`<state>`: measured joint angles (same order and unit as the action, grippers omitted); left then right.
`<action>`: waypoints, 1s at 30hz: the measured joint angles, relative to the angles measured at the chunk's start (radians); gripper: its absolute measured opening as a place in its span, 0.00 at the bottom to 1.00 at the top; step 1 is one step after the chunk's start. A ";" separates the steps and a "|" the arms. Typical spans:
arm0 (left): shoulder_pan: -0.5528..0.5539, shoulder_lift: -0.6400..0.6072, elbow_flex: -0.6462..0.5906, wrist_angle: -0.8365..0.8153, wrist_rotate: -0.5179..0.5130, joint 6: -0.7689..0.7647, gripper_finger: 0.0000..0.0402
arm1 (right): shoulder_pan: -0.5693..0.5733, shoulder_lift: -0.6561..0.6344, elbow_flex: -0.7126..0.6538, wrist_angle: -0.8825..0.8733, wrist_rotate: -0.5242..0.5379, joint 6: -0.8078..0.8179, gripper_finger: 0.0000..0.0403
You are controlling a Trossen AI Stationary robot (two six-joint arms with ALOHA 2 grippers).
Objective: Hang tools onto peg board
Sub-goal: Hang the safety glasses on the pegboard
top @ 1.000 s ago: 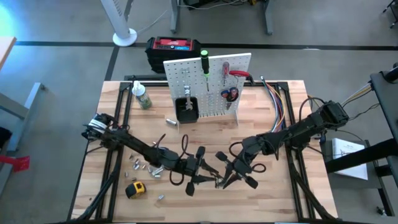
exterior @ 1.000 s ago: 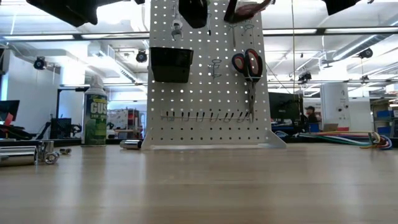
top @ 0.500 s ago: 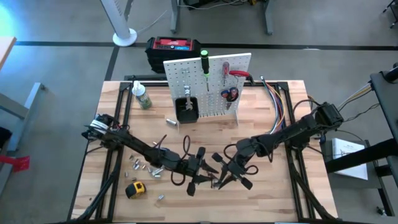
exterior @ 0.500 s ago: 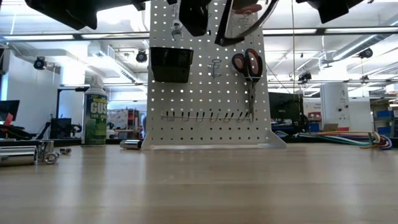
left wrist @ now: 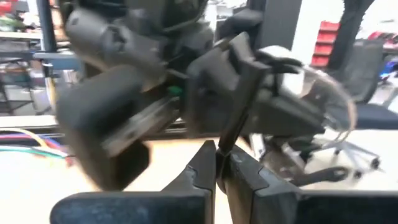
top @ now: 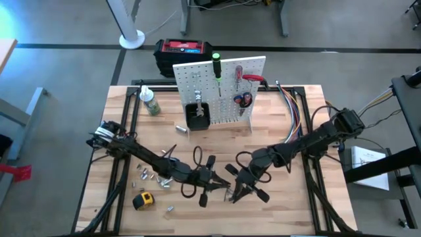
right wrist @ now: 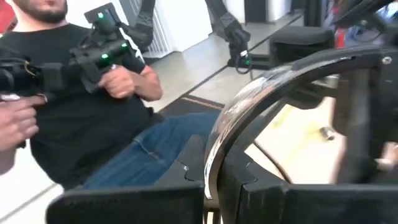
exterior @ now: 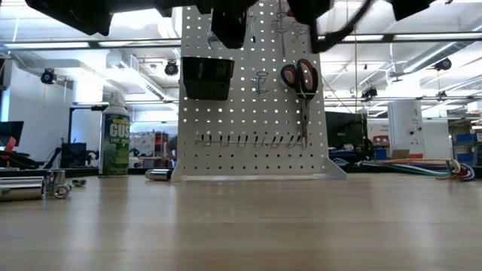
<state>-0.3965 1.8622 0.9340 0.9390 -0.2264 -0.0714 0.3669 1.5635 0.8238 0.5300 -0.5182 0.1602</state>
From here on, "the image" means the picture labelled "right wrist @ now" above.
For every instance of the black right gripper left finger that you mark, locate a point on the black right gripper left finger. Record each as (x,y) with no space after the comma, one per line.
(124,208)

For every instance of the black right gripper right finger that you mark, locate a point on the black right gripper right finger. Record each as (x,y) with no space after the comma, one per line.
(311,205)

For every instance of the black framed eyeglasses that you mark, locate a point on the black framed eyeglasses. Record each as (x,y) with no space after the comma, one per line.
(248,90)

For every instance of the person's left forearm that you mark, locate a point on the person's left forearm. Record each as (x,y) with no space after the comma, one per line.
(150,84)

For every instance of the black background robot arm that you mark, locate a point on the black background robot arm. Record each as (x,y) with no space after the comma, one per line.
(236,37)

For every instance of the chrome socket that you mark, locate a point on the chrome socket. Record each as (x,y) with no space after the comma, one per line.
(327,133)

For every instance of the person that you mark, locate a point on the person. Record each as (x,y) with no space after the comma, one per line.
(77,124)

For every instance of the person's left hand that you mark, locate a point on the person's left hand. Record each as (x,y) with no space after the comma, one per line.
(116,82)

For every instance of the person's hand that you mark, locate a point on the person's hand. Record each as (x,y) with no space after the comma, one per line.
(116,82)
(18,124)

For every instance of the person's right hand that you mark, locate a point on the person's right hand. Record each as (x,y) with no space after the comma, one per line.
(18,124)

